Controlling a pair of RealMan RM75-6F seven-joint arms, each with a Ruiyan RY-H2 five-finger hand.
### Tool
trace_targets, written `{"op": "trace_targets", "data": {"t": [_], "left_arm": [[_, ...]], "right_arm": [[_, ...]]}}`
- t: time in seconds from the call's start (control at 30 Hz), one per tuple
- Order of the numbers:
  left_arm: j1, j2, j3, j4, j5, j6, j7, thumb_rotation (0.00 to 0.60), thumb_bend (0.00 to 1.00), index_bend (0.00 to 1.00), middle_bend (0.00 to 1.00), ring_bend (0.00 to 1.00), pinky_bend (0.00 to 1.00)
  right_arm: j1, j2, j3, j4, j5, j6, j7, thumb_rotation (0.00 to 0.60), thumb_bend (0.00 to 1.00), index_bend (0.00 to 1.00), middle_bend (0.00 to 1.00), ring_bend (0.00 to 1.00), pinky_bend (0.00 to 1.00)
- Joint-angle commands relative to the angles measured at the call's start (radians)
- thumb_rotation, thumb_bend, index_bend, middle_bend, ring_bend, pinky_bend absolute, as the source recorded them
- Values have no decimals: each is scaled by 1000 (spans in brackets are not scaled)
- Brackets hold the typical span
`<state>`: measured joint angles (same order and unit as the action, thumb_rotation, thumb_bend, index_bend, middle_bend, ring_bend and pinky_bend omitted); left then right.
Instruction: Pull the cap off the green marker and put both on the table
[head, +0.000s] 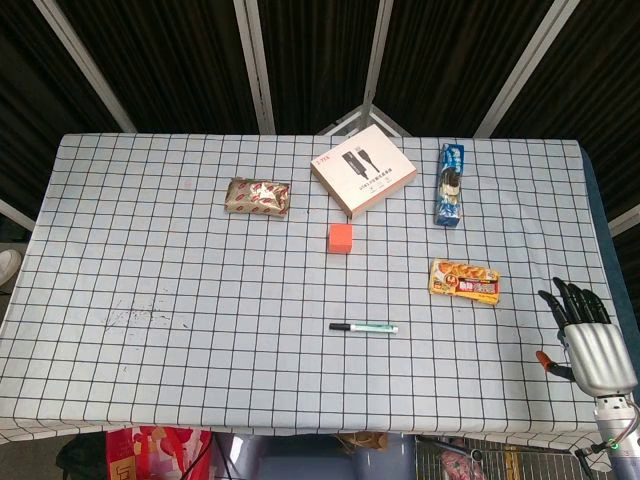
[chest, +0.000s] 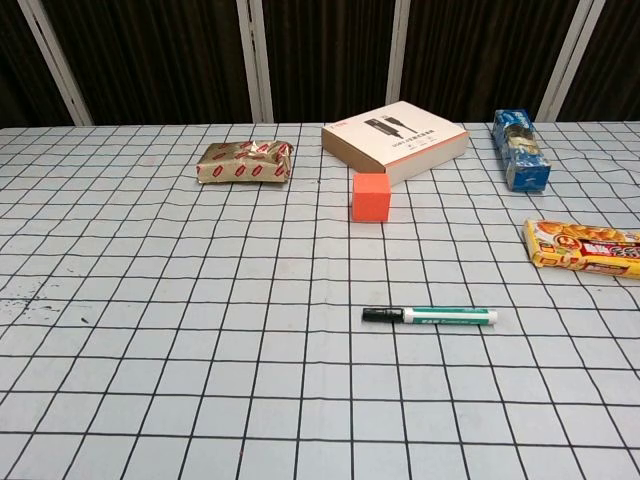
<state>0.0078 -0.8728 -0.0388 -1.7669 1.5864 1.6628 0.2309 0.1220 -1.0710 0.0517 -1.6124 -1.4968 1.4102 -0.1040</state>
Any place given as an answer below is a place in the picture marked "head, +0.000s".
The white green marker pen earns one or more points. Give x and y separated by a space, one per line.
375 328

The red shopping bag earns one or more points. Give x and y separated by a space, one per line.
160 452

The gold red snack packet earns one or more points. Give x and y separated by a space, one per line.
257 197

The blue cookie package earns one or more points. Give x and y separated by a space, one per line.
450 190

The orange cube block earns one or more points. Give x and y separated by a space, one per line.
341 239

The black pen cap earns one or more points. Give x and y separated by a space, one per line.
340 327

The yellow curry box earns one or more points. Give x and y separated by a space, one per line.
465 282

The white metal partition frame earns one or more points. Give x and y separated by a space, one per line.
257 75
625 222
15 215
520 75
85 65
372 75

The blue-grey robot torso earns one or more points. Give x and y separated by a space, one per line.
310 462

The black bag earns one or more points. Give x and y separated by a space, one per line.
80 457

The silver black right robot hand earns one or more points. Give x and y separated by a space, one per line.
600 355

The checkered light blue tablecloth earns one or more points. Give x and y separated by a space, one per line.
200 300

